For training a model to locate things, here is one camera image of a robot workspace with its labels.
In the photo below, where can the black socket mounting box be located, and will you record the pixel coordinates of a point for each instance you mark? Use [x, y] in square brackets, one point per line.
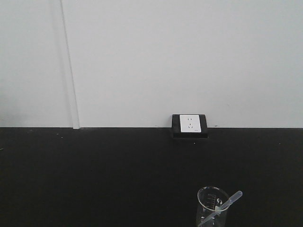
[177, 134]

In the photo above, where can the clear glass beaker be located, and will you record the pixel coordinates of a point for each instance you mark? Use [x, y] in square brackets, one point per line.
[209, 200]

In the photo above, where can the clear plastic pipette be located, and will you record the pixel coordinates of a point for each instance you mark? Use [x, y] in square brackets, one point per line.
[227, 204]

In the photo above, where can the white wall power socket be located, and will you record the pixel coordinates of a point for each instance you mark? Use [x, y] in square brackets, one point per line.
[190, 123]

